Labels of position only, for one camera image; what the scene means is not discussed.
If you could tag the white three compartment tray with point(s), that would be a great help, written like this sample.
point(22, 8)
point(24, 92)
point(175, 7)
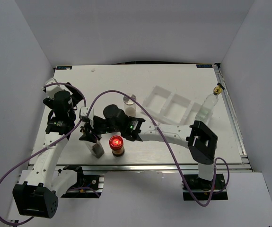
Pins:
point(168, 107)

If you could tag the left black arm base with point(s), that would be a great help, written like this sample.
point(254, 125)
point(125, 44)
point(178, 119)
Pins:
point(87, 186)

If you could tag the clear liquid glass bottle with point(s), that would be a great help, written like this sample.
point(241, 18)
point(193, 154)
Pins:
point(206, 109)

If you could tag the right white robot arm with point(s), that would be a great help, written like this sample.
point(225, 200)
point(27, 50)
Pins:
point(198, 137)

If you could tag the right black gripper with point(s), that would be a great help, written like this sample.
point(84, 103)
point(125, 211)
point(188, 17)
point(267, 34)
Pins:
point(90, 129)

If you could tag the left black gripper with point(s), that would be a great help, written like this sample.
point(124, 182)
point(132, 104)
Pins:
point(75, 97)

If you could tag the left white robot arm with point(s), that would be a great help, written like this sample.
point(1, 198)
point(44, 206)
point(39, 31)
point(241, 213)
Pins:
point(38, 195)

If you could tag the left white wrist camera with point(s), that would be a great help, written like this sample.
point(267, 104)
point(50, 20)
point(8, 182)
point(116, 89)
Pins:
point(51, 88)

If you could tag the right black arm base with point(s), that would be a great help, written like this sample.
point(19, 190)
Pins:
point(202, 188)

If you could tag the dark sauce glass bottle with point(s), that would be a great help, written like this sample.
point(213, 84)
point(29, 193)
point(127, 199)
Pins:
point(96, 149)

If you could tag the tall silver lid spice jar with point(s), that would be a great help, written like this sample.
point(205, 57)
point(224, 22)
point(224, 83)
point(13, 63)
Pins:
point(129, 105)

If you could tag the red lid sauce jar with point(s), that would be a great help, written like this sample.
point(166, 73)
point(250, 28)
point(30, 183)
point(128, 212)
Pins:
point(116, 145)

